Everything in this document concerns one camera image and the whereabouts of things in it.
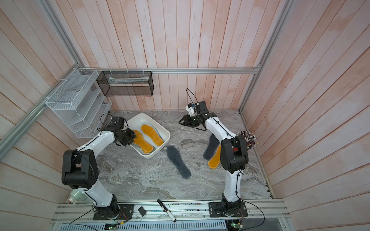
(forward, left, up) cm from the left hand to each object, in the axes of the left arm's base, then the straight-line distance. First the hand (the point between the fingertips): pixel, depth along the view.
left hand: (137, 138), depth 94 cm
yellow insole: (+1, 0, -5) cm, 5 cm away
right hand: (+7, -29, +8) cm, 31 cm away
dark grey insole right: (+1, -53, -8) cm, 53 cm away
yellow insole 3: (-14, -51, -7) cm, 53 cm away
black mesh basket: (+37, +12, +17) cm, 42 cm away
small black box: (-41, -9, -9) cm, 43 cm away
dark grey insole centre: (-9, -25, -8) cm, 28 cm away
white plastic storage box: (+19, +7, -6) cm, 21 cm away
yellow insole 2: (+9, -7, -6) cm, 13 cm away
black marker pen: (-38, -19, -8) cm, 43 cm away
